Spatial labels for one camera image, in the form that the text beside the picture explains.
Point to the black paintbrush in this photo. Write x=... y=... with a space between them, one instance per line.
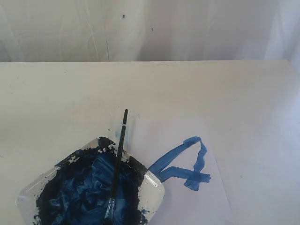
x=108 y=219

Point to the white square paint plate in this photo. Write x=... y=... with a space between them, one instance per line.
x=76 y=191

